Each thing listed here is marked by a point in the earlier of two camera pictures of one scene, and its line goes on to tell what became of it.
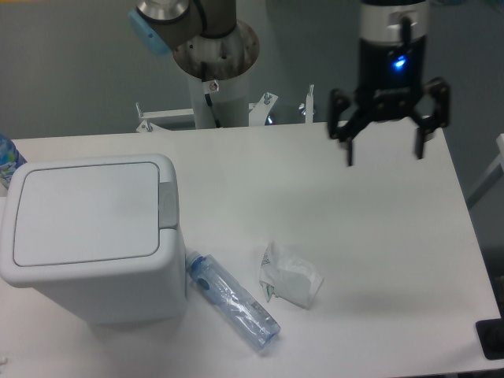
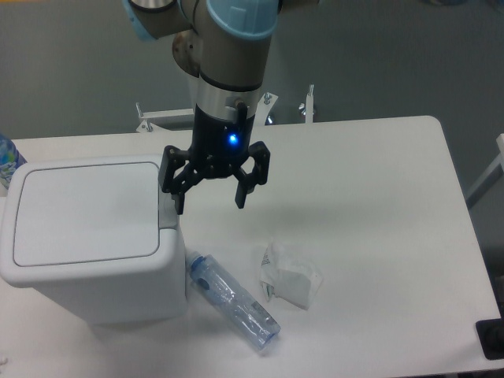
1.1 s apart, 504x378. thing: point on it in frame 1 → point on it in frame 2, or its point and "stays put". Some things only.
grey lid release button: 168,205 stays put
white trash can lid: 87,213 stays put
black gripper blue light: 391,87 → 218,145
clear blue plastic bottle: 213,278 stays put
